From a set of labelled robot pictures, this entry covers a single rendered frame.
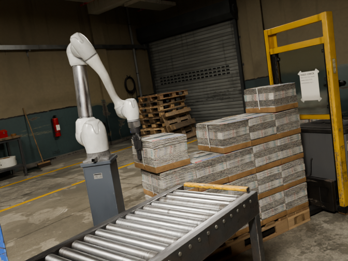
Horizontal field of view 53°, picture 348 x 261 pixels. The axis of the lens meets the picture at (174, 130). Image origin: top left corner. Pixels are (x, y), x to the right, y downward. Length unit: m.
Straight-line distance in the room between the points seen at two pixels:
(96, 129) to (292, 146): 1.77
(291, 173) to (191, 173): 1.05
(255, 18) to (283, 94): 6.66
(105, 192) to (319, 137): 2.24
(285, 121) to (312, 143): 0.71
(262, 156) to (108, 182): 1.34
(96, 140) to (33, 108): 7.03
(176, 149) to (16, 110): 6.96
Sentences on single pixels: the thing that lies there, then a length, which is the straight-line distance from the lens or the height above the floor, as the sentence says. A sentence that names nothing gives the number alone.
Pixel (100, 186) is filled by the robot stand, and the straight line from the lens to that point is 2.39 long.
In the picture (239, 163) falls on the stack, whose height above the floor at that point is 0.73.
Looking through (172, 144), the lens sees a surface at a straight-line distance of 2.47.
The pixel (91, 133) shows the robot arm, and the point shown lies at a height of 1.19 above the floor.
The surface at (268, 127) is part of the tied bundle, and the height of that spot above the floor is 0.95.
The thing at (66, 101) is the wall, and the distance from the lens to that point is 9.81.
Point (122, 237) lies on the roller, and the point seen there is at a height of 0.80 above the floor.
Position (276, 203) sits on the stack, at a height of 0.28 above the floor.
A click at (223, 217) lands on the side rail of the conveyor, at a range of 1.64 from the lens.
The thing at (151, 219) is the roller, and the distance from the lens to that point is 1.72.
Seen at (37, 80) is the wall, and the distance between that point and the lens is 9.46.
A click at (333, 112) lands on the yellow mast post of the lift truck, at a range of 3.40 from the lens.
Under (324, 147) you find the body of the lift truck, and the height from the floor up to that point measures 0.60.
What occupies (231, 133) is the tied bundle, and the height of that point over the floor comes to 0.98.
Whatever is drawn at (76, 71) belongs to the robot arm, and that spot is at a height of 1.62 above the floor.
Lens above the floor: 1.40
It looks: 7 degrees down
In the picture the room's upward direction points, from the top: 9 degrees counter-clockwise
